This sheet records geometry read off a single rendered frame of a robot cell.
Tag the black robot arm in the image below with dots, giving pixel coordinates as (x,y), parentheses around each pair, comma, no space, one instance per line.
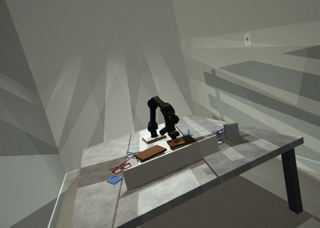
(167,111)

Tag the grey flat rectangular panel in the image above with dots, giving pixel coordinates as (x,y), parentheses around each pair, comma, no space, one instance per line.
(166,163)

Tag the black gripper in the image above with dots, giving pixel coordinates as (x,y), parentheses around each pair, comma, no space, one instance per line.
(172,130)

